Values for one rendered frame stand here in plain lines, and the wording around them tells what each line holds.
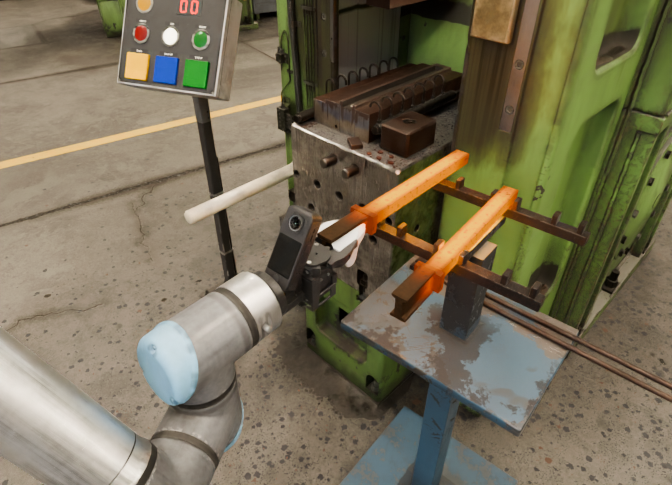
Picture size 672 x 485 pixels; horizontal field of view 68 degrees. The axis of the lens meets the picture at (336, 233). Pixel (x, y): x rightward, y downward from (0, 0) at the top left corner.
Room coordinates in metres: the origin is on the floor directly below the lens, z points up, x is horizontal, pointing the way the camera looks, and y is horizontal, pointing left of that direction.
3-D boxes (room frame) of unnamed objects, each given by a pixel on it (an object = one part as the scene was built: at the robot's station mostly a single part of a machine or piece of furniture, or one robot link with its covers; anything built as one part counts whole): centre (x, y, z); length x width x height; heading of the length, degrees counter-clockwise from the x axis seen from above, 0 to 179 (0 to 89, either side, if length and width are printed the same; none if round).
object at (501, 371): (0.72, -0.26, 0.70); 0.40 x 0.30 x 0.02; 50
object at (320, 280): (0.54, 0.06, 1.00); 0.12 x 0.08 x 0.09; 139
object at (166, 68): (1.44, 0.49, 1.01); 0.07 x 0.05 x 0.07; 70
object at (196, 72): (1.40, 0.39, 1.01); 0.07 x 0.05 x 0.07; 70
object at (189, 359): (0.41, 0.17, 1.00); 0.12 x 0.09 x 0.10; 139
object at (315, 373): (1.19, 0.02, 0.01); 0.58 x 0.39 x 0.01; 45
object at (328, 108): (1.37, -0.16, 0.96); 0.42 x 0.20 x 0.09; 135
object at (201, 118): (1.55, 0.44, 0.54); 0.04 x 0.04 x 1.08; 45
